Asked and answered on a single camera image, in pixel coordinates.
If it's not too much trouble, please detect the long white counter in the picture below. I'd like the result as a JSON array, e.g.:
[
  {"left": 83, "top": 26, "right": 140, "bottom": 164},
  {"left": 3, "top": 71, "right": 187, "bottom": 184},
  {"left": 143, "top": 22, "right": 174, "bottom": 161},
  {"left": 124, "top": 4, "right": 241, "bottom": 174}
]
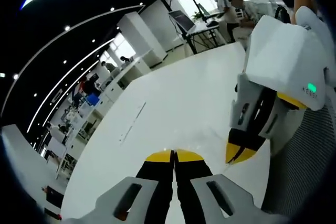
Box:
[{"left": 103, "top": 56, "right": 152, "bottom": 102}]

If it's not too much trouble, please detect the white square pillar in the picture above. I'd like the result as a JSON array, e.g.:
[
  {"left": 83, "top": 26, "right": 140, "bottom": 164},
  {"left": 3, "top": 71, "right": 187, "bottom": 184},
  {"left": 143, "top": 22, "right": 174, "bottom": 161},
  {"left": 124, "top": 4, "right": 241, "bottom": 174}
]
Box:
[{"left": 116, "top": 12, "right": 169, "bottom": 69}]

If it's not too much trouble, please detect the tilted grey panel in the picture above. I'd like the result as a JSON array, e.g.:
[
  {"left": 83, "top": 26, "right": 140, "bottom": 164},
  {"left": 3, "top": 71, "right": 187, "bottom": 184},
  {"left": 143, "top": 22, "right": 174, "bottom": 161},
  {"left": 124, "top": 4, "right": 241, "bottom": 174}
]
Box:
[{"left": 169, "top": 9, "right": 197, "bottom": 33}]

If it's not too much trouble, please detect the black tripod stand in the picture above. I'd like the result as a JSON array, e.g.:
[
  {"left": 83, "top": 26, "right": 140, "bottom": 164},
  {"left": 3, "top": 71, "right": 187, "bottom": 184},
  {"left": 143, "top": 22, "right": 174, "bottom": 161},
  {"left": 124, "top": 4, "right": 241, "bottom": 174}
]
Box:
[{"left": 184, "top": 0, "right": 209, "bottom": 24}]

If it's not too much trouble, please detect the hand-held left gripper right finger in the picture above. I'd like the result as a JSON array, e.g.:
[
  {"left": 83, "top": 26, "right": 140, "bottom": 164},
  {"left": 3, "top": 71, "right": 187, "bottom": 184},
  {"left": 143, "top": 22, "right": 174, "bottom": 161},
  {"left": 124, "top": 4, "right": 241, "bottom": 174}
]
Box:
[{"left": 174, "top": 149, "right": 287, "bottom": 224}]

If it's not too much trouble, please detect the group of ceiling spotlights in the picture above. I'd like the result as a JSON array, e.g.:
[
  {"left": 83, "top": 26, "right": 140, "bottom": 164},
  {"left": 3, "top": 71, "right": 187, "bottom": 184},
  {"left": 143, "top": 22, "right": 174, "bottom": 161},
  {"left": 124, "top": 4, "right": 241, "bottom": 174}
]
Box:
[{"left": 0, "top": 5, "right": 145, "bottom": 99}]

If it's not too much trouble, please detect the white folding table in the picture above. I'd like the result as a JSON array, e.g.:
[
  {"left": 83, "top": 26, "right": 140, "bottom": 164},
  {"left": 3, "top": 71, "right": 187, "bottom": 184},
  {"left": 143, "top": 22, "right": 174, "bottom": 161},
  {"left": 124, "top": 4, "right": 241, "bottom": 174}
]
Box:
[{"left": 187, "top": 21, "right": 228, "bottom": 54}]

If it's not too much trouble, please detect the grey mesh chair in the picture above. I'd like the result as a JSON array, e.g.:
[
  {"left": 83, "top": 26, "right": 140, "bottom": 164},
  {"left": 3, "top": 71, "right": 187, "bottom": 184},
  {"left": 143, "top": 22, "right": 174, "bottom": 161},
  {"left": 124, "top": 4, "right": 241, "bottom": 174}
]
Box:
[{"left": 262, "top": 102, "right": 336, "bottom": 216}]

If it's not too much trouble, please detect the clear resealable bag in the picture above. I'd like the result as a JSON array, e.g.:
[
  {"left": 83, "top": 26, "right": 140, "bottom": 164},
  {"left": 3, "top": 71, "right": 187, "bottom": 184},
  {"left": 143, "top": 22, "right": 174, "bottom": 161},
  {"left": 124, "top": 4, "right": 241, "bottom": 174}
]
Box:
[{"left": 162, "top": 125, "right": 235, "bottom": 168}]

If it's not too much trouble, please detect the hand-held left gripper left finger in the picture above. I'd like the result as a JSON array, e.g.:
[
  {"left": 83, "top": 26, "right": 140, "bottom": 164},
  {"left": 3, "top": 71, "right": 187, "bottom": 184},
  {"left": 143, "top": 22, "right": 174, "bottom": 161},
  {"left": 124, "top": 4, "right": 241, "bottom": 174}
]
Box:
[{"left": 65, "top": 150, "right": 174, "bottom": 224}]

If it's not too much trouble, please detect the blue box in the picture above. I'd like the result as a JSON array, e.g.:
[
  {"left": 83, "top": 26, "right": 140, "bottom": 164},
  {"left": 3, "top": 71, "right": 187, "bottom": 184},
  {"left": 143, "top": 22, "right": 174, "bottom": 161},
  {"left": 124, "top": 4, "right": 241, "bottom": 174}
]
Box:
[{"left": 86, "top": 93, "right": 101, "bottom": 107}]

